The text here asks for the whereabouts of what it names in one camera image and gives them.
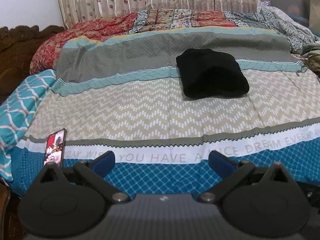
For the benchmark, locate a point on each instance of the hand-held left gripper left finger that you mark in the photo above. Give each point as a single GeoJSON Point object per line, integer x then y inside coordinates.
{"type": "Point", "coordinates": [103, 162]}

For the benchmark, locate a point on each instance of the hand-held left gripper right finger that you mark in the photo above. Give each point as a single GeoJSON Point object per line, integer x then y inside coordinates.
{"type": "Point", "coordinates": [220, 162]}

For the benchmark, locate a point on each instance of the black fleece jacket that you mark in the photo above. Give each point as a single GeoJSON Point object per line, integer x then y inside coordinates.
{"type": "Point", "coordinates": [212, 75]}

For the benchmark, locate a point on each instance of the smartphone in dark case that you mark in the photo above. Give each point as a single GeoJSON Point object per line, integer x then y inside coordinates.
{"type": "Point", "coordinates": [54, 147]}

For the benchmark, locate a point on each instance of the striped printed blanket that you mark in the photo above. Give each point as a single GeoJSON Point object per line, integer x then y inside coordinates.
{"type": "Point", "coordinates": [125, 105]}

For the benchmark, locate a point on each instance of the teal lattice bedsheet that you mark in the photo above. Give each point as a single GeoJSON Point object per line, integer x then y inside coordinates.
{"type": "Point", "coordinates": [20, 105]}

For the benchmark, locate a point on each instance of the red floral patchwork quilt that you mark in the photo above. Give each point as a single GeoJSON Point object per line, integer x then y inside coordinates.
{"type": "Point", "coordinates": [87, 32]}

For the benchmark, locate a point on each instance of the carved wooden headboard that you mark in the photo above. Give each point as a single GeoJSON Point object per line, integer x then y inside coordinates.
{"type": "Point", "coordinates": [17, 52]}

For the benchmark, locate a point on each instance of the olive cloth pile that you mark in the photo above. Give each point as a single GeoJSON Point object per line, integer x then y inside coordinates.
{"type": "Point", "coordinates": [312, 57]}

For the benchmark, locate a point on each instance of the grey floral blanket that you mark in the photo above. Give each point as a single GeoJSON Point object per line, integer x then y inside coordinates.
{"type": "Point", "coordinates": [282, 27]}

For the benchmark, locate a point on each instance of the clear plastic storage bin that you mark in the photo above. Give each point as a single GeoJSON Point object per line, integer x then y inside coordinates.
{"type": "Point", "coordinates": [287, 2]}

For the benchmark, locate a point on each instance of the cardboard box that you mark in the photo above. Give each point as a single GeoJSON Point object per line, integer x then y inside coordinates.
{"type": "Point", "coordinates": [315, 15]}

